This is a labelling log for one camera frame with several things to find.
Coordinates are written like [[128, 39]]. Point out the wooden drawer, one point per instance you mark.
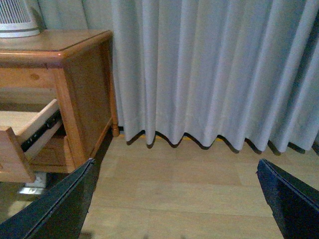
[[55, 157], [23, 135]]

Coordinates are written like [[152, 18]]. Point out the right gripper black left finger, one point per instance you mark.
[[59, 213]]

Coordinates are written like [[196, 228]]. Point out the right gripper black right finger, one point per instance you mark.
[[295, 204]]

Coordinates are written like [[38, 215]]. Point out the grey curtain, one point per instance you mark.
[[240, 69]]

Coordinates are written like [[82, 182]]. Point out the white cylindrical air purifier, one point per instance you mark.
[[20, 18]]

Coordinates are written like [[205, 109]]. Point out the wooden nightstand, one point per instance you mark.
[[72, 66]]

